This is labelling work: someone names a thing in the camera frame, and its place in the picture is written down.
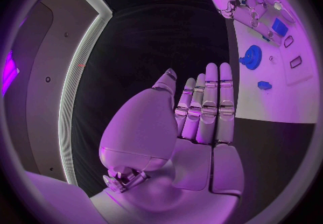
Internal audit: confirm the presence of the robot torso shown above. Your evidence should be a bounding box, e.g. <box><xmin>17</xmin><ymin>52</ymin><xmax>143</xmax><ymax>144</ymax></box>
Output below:
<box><xmin>1</xmin><ymin>0</ymin><xmax>113</xmax><ymax>187</ymax></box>

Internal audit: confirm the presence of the blue gear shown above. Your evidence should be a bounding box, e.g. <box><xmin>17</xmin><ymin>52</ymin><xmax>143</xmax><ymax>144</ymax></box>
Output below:
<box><xmin>238</xmin><ymin>45</ymin><xmax>263</xmax><ymax>71</ymax></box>

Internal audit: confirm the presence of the glowing light bar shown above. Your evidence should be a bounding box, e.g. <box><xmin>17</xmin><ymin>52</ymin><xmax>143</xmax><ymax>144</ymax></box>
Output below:
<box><xmin>1</xmin><ymin>50</ymin><xmax>20</xmax><ymax>96</ymax></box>

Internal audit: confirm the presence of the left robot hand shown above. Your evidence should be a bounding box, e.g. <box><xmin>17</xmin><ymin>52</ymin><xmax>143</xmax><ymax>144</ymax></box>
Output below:
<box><xmin>89</xmin><ymin>62</ymin><xmax>245</xmax><ymax>224</ymax></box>

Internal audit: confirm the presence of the blue block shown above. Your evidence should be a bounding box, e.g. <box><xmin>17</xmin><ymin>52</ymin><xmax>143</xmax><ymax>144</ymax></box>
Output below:
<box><xmin>271</xmin><ymin>17</ymin><xmax>290</xmax><ymax>37</ymax></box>

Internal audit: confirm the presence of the white task board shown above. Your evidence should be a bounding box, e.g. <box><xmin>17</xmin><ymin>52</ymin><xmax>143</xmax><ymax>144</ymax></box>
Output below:
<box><xmin>232</xmin><ymin>0</ymin><xmax>321</xmax><ymax>124</ymax></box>

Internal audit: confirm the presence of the blue plug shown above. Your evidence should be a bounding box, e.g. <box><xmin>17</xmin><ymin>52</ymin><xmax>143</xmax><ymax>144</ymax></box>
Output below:
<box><xmin>257</xmin><ymin>80</ymin><xmax>273</xmax><ymax>90</ymax></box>

